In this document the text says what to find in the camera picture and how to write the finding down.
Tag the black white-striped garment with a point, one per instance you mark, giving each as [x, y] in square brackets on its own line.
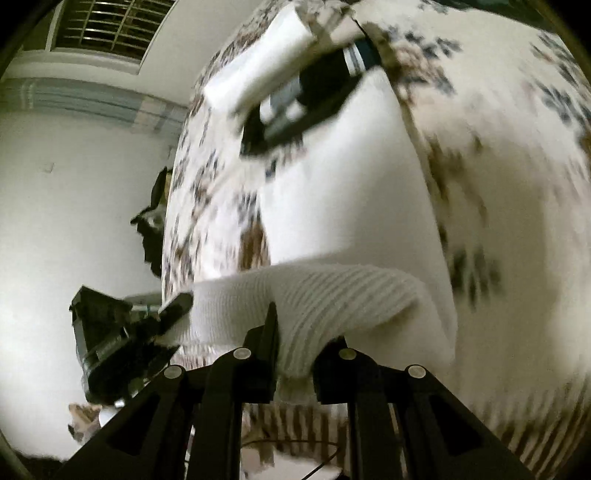
[323, 97]

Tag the plain white garment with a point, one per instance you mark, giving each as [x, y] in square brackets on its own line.
[346, 194]

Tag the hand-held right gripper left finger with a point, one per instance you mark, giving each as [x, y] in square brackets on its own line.
[267, 341]

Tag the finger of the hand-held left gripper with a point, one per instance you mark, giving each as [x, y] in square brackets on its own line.
[178, 305]

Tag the folded white cloth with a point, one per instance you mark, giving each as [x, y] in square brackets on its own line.
[272, 60]

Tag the barred window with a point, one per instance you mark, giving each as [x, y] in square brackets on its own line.
[111, 27]

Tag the floral printed blanket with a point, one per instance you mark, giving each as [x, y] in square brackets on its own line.
[508, 184]

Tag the dark object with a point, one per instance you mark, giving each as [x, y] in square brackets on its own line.
[154, 221]

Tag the pale plaid curtain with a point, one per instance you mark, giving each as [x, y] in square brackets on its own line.
[92, 104]

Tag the white ribbed sock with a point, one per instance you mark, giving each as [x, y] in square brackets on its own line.
[323, 300]

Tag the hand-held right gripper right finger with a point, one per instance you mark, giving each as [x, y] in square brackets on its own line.
[330, 369]

